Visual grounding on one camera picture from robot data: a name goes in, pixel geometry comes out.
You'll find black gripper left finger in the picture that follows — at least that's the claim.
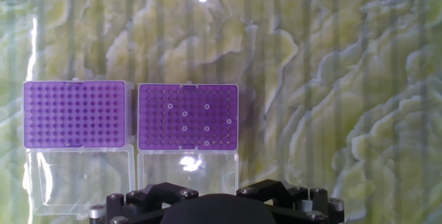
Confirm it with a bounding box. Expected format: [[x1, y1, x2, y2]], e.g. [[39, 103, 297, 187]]
[[89, 182, 200, 224]]

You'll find green marble pattern mat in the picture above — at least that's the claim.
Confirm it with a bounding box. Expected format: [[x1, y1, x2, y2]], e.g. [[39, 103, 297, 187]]
[[0, 0, 442, 224]]

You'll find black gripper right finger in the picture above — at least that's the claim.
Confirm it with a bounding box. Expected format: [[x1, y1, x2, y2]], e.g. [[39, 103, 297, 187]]
[[236, 178, 345, 224]]

